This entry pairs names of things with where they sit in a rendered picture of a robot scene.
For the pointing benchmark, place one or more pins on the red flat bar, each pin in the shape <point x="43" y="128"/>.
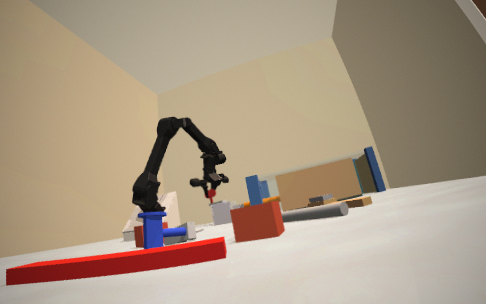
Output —
<point x="118" y="263"/>

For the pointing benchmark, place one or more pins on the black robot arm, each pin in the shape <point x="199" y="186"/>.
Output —
<point x="146" y="186"/>

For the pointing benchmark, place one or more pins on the grey metal cylinder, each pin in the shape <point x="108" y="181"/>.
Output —
<point x="317" y="212"/>

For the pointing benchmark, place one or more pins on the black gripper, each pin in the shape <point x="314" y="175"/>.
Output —
<point x="202" y="183"/>

